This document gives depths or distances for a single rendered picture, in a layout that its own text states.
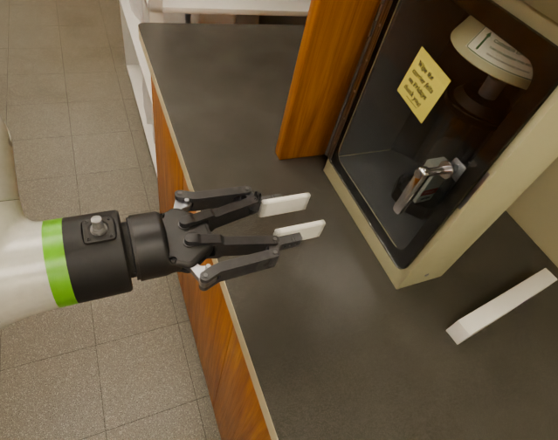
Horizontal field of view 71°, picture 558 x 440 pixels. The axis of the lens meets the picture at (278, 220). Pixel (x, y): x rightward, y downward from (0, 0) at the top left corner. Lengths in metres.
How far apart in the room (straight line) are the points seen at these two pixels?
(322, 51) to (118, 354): 1.29
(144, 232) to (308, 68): 0.47
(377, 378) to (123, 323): 1.21
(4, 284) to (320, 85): 0.62
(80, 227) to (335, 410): 0.43
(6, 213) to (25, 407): 1.26
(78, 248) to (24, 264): 0.05
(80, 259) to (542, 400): 0.72
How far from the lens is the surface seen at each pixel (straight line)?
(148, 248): 0.43
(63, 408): 1.63
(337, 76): 0.82
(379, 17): 0.72
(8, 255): 0.43
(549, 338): 0.90
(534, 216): 1.07
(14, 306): 0.44
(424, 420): 0.69
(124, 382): 1.61
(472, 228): 0.69
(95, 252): 0.42
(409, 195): 0.59
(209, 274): 0.43
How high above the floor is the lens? 1.53
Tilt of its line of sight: 49 degrees down
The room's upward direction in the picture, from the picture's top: 17 degrees clockwise
